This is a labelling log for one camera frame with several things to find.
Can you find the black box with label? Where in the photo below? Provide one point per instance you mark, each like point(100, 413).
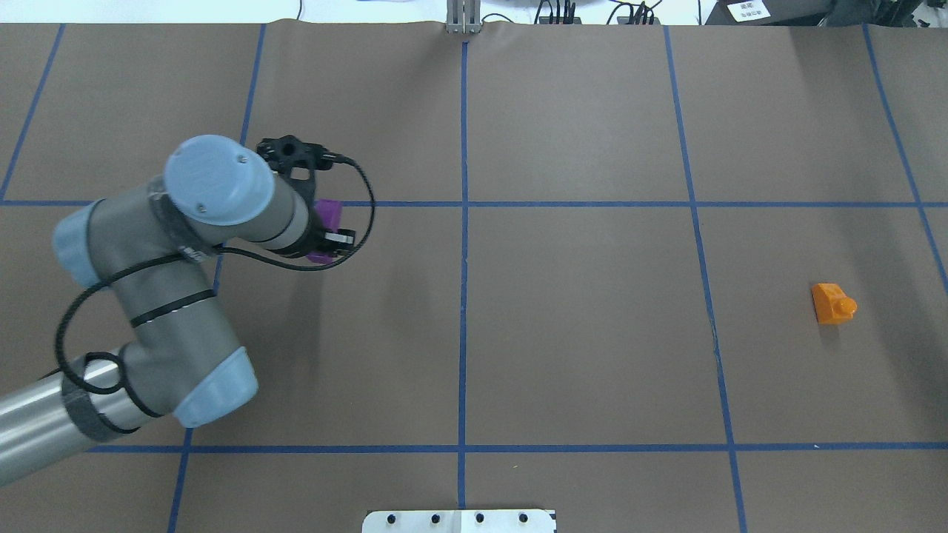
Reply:
point(768, 13)

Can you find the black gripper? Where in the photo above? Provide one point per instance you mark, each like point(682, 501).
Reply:
point(314, 236)

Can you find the purple trapezoid block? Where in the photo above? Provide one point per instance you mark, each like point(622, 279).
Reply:
point(329, 212)

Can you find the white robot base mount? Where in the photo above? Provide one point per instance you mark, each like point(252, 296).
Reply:
point(461, 520)

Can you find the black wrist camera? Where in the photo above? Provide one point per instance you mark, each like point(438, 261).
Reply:
point(294, 160)

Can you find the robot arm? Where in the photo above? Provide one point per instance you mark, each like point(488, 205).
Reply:
point(147, 336)

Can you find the aluminium frame post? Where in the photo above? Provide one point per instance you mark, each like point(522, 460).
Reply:
point(463, 17)

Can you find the orange trapezoid block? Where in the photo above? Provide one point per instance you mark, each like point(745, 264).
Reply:
point(832, 305)

